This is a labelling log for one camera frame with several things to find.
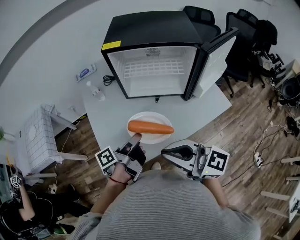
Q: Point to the small green plant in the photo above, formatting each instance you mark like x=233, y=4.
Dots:
x=2, y=134

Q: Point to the person's left hand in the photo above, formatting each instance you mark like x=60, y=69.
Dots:
x=120, y=172

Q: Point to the black floor device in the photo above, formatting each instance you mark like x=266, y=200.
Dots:
x=293, y=125

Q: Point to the white grid tablecloth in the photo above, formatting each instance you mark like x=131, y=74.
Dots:
x=39, y=150

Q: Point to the orange carrot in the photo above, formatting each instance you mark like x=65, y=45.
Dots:
x=150, y=127

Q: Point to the white side table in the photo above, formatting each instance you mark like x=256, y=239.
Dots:
x=290, y=160

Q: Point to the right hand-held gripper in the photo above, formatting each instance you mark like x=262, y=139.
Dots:
x=216, y=161

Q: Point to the person's right forearm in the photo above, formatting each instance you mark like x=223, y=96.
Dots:
x=215, y=192

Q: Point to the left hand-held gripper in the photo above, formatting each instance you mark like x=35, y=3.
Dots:
x=106, y=159

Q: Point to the black jacket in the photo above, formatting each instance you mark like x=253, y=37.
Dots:
x=266, y=35

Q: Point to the black mesh office chair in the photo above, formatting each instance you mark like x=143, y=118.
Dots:
x=243, y=30

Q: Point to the blue and white packet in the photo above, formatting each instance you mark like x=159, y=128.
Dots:
x=85, y=72

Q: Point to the white oval plate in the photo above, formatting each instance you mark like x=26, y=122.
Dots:
x=150, y=116

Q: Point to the pile of grey equipment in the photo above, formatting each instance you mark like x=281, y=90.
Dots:
x=272, y=63

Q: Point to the clear plastic water bottle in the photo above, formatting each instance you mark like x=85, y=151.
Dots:
x=97, y=92

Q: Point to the black mini fridge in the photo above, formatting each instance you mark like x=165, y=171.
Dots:
x=150, y=28

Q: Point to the person's beige shoe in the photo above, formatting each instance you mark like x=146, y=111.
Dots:
x=156, y=166

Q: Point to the grey table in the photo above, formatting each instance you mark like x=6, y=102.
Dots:
x=107, y=122

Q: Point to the white power strip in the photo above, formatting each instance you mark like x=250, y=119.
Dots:
x=258, y=159
x=53, y=188

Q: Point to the person's left forearm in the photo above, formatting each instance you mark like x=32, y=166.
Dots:
x=107, y=197

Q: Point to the person's grey striped sweater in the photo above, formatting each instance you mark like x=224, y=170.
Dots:
x=173, y=206

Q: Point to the black round bin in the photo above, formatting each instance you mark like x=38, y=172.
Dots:
x=290, y=90

